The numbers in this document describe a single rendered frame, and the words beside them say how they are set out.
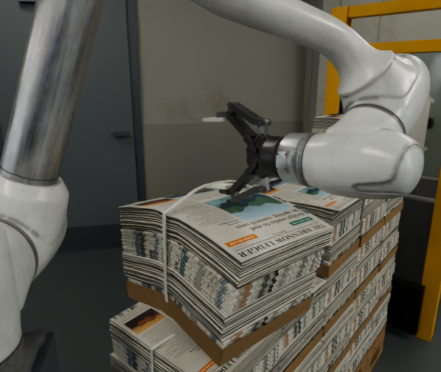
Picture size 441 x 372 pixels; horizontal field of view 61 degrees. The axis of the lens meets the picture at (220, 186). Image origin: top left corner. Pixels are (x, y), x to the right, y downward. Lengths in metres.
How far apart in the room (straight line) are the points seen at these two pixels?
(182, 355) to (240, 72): 2.72
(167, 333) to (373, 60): 0.78
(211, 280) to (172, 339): 0.36
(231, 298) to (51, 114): 0.43
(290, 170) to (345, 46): 0.21
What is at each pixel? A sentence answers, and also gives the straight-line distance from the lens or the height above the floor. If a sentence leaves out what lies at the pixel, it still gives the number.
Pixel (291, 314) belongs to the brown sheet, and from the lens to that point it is 0.86.
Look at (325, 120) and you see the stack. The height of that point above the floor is 1.27.
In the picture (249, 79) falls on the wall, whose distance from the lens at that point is 3.38.
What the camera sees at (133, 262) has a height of 1.04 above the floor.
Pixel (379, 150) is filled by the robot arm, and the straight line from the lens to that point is 0.54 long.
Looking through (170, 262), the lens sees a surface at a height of 1.10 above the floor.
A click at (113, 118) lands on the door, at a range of 3.21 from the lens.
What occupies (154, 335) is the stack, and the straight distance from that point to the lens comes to 1.03.
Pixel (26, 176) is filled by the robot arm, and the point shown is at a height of 1.29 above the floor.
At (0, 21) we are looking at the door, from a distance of 3.35.
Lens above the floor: 1.45
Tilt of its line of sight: 16 degrees down
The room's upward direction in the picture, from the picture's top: straight up
